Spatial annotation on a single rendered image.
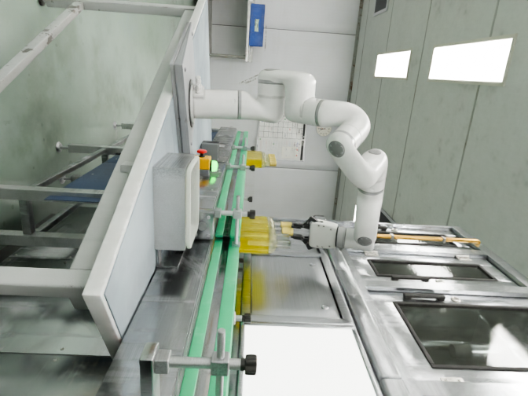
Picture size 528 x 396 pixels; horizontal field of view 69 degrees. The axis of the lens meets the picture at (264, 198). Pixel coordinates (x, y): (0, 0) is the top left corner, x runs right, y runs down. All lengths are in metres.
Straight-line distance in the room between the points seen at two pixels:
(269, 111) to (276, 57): 5.82
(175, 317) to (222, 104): 0.70
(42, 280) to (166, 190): 0.34
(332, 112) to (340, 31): 6.09
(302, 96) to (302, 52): 5.92
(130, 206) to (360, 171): 0.64
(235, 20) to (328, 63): 1.74
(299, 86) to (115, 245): 0.73
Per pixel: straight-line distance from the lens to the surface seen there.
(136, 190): 0.87
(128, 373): 0.77
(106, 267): 0.75
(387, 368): 1.13
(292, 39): 7.14
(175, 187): 0.97
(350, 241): 1.42
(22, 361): 1.20
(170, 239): 1.03
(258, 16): 6.49
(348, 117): 1.22
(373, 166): 1.17
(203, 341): 0.85
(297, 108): 1.24
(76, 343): 1.21
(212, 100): 1.29
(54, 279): 0.82
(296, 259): 1.55
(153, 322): 0.88
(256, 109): 1.29
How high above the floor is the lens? 0.98
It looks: 3 degrees up
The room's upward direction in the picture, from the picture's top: 93 degrees clockwise
